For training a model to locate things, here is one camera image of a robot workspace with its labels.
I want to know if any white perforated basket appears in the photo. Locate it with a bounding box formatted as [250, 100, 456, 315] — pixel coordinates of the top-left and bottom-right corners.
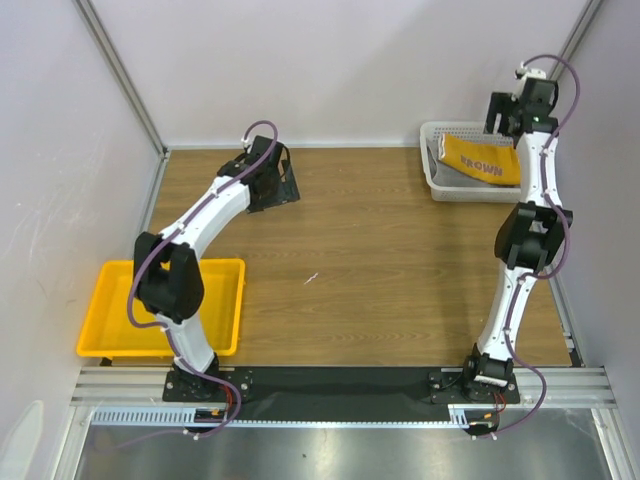
[419, 121, 520, 204]

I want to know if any grey towel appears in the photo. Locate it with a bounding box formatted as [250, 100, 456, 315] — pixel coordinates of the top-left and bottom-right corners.
[428, 146, 520, 188]

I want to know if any brown towel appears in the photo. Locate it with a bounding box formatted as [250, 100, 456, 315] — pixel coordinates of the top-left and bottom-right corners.
[438, 133, 521, 186]

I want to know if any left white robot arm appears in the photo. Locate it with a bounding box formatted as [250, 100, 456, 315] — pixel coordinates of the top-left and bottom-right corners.
[127, 135, 292, 400]

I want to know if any aluminium frame rail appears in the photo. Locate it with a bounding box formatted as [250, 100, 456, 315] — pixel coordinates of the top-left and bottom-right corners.
[71, 0, 168, 158]

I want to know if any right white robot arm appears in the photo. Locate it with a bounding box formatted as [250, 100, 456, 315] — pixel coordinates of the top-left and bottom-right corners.
[460, 70, 573, 402]

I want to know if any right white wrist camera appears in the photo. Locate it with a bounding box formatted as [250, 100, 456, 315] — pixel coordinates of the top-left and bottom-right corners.
[515, 63, 547, 81]

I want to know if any yellow plastic bin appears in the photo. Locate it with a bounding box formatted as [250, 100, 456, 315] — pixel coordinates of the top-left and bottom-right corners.
[76, 258, 246, 359]

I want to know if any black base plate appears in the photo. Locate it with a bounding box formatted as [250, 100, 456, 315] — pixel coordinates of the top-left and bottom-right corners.
[164, 364, 521, 424]

